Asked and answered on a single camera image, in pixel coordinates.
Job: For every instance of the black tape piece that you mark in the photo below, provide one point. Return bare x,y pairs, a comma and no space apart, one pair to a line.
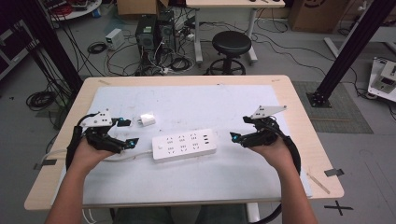
333,172
46,163

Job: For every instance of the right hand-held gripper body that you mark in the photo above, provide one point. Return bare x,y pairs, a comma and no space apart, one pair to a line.
264,135

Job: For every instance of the round white table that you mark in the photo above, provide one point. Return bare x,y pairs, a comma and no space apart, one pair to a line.
77,9

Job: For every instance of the black computer tower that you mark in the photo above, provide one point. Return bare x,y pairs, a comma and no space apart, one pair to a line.
146,34
166,29

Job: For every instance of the grey metal rack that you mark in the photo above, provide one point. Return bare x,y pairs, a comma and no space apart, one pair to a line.
12,49

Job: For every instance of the black round stool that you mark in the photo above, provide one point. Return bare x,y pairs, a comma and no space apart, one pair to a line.
232,43

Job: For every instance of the black aluminium post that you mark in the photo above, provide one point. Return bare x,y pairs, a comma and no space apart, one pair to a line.
53,46
351,46

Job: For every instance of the black tape cross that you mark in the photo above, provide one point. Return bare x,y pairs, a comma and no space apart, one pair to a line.
338,207

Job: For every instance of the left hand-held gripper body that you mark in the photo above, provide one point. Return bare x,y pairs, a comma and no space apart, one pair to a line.
99,140

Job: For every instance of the dark grey floor mat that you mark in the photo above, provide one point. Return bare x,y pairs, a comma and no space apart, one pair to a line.
339,112

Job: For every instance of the thin wooden stick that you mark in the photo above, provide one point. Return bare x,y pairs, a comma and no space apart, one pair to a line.
318,183

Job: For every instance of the wooden table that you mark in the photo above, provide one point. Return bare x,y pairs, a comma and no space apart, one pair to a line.
299,124

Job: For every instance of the white charger adapter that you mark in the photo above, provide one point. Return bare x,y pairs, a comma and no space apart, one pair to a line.
147,119

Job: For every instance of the white power strip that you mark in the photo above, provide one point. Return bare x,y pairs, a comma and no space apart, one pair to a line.
183,144

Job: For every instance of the white table leg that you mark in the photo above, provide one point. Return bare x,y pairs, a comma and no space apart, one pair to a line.
253,213

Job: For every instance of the person's left hand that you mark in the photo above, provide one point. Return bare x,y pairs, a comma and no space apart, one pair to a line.
88,155

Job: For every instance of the person's legs in dark pants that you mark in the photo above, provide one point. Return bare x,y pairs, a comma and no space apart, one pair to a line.
174,214

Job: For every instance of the white machine with panel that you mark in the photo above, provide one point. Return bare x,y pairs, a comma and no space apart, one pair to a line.
384,79

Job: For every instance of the white power supply box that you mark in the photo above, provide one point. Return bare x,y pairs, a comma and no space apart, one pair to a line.
114,39

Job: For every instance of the person's right hand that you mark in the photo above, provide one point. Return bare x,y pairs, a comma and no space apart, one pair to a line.
277,154

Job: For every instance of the large cardboard box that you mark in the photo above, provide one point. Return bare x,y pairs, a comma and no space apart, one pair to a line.
317,14

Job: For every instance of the white-legged wooden desk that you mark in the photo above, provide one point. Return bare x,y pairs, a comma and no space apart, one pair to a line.
233,3

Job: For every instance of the small cardboard box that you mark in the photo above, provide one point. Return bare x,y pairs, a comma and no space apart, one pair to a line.
137,6

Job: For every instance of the white table mat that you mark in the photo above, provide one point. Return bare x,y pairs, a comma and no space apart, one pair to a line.
193,105

